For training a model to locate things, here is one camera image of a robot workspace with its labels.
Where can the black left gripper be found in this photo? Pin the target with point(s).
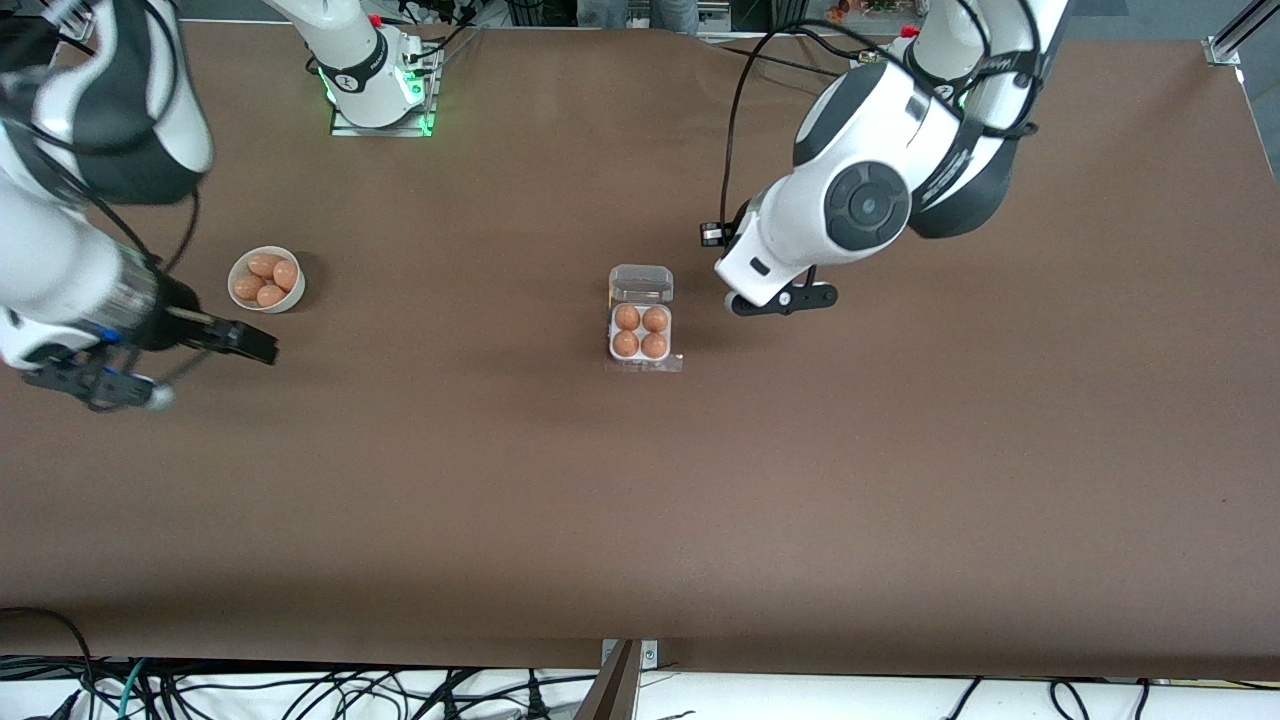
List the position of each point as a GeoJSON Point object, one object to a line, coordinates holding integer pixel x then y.
{"type": "Point", "coordinates": [737, 226]}

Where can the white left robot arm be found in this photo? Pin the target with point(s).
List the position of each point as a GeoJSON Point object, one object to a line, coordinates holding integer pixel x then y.
{"type": "Point", "coordinates": [860, 200]}

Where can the small silver mounting bracket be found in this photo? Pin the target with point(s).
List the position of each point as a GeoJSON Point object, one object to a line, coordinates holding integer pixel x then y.
{"type": "Point", "coordinates": [650, 655]}

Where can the brown egg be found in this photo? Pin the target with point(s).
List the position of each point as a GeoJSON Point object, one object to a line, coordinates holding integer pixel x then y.
{"type": "Point", "coordinates": [270, 295]}
{"type": "Point", "coordinates": [263, 264]}
{"type": "Point", "coordinates": [654, 345]}
{"type": "Point", "coordinates": [627, 318]}
{"type": "Point", "coordinates": [626, 344]}
{"type": "Point", "coordinates": [655, 319]}
{"type": "Point", "coordinates": [285, 275]}
{"type": "Point", "coordinates": [247, 287]}

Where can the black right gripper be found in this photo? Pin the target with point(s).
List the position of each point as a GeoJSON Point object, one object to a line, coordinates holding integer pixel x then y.
{"type": "Point", "coordinates": [180, 315]}

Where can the white round bowl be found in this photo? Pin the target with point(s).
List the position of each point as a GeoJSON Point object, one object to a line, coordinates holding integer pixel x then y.
{"type": "Point", "coordinates": [296, 297]}

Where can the clear plastic egg box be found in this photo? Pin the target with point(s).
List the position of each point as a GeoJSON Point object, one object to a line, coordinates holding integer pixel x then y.
{"type": "Point", "coordinates": [641, 282]}

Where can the dark metal post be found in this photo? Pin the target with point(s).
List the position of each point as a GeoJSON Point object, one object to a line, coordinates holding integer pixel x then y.
{"type": "Point", "coordinates": [612, 695]}

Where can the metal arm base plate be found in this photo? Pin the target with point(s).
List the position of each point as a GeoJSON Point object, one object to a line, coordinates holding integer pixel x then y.
{"type": "Point", "coordinates": [345, 128]}

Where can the small orange object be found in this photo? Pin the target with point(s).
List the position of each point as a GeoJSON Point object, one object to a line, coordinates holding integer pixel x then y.
{"type": "Point", "coordinates": [838, 12]}

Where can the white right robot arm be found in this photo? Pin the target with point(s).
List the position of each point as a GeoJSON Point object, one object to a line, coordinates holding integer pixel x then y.
{"type": "Point", "coordinates": [60, 270]}

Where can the person in blue jeans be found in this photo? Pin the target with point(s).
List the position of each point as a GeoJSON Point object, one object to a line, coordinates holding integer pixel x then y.
{"type": "Point", "coordinates": [605, 10]}

